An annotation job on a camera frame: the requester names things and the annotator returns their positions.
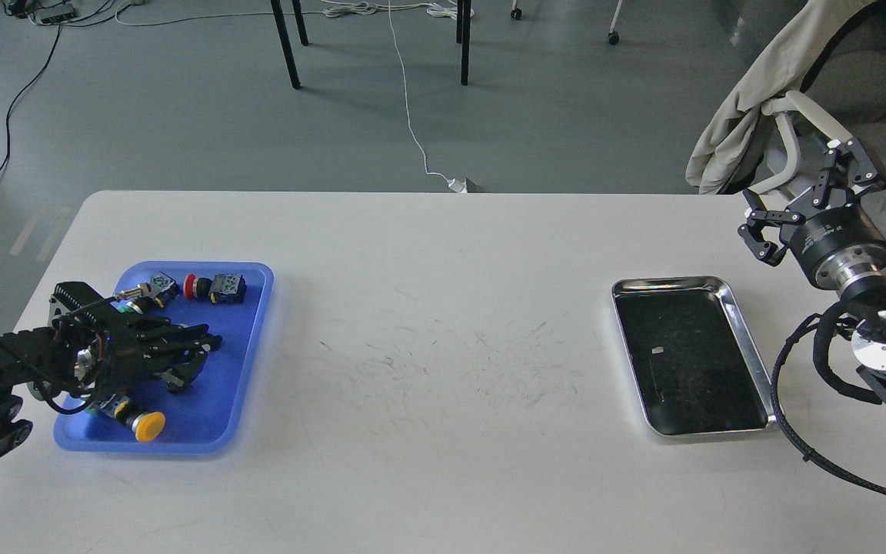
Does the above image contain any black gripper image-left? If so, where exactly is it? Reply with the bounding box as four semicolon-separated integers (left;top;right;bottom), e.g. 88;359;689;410
78;319;222;400

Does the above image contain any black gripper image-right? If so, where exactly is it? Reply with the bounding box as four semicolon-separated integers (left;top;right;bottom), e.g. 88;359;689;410
738;138;886;292

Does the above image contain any blue plastic tray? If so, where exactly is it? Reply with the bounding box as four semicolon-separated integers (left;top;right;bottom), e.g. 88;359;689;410
53;262;274;457

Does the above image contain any silver metal tray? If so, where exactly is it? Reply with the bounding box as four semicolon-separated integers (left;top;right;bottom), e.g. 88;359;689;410
611;275;778;439

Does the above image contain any green push button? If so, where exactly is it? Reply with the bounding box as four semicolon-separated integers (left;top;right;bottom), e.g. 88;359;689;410
116;272;182;315

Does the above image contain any yellow push button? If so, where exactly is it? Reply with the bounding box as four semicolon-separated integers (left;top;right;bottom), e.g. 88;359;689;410
88;393;166;442

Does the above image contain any red emergency stop button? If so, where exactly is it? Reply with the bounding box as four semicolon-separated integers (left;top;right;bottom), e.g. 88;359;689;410
182;273;247;304

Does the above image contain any beige jacket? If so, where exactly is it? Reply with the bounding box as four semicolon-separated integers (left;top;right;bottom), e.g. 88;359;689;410
685;1;886;194

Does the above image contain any white power adapter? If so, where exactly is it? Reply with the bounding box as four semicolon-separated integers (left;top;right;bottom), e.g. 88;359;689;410
447;178;483;194

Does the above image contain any black table leg left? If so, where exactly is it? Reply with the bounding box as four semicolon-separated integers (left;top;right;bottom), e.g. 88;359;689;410
269;0;310;90

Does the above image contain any black table leg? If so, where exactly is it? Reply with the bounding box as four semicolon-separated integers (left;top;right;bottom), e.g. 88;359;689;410
269;0;310;90
455;0;472;85

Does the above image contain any black table leg right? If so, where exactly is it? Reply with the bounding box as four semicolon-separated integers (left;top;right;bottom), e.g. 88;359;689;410
455;0;472;85

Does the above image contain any black floor cable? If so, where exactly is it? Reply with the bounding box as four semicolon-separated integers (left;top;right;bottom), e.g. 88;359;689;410
0;23;65;298

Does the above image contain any white floor cable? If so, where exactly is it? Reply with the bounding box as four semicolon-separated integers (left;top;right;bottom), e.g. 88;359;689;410
324;0;475;185

